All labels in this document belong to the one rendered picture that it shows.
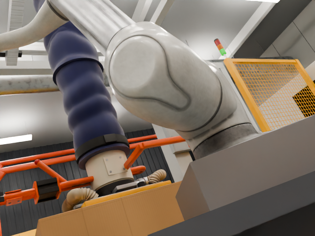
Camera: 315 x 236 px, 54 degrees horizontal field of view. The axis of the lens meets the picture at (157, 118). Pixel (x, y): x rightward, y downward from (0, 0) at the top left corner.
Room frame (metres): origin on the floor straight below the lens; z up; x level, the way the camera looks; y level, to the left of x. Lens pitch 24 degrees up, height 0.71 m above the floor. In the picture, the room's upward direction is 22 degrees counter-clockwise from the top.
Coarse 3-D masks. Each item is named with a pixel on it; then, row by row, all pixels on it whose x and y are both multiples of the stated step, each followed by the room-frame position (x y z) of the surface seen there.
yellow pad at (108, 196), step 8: (144, 184) 1.16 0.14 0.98; (152, 184) 1.13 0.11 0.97; (160, 184) 1.15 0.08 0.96; (104, 192) 1.07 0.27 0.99; (120, 192) 1.06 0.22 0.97; (128, 192) 1.08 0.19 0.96; (136, 192) 1.09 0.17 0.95; (88, 200) 1.00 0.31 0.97; (96, 200) 1.01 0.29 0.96; (104, 200) 1.03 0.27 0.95
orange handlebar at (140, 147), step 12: (144, 144) 1.01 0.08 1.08; (156, 144) 1.03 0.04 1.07; (168, 144) 1.08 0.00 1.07; (132, 156) 1.07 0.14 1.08; (132, 168) 1.23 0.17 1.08; (144, 168) 1.27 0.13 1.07; (72, 180) 1.09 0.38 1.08; (84, 180) 1.12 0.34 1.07; (12, 192) 0.98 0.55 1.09; (24, 192) 1.00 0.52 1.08; (0, 204) 0.99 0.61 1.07; (12, 204) 1.02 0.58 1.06
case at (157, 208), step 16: (144, 192) 1.07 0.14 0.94; (160, 192) 1.10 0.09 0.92; (176, 192) 1.13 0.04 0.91; (80, 208) 0.95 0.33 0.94; (96, 208) 0.98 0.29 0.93; (112, 208) 1.00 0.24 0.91; (128, 208) 1.03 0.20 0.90; (144, 208) 1.06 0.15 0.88; (160, 208) 1.09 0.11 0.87; (176, 208) 1.12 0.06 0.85; (48, 224) 0.90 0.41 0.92; (64, 224) 0.92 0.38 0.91; (80, 224) 0.95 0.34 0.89; (96, 224) 0.97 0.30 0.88; (112, 224) 1.00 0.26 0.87; (128, 224) 1.02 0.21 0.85; (144, 224) 1.05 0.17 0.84; (160, 224) 1.08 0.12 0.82
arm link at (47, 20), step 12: (48, 12) 0.76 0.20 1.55; (36, 24) 0.79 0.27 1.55; (48, 24) 0.79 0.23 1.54; (60, 24) 0.81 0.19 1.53; (0, 36) 0.79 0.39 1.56; (12, 36) 0.80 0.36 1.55; (24, 36) 0.81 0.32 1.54; (36, 36) 0.82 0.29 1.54; (0, 48) 0.81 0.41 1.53; (12, 48) 0.83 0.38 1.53
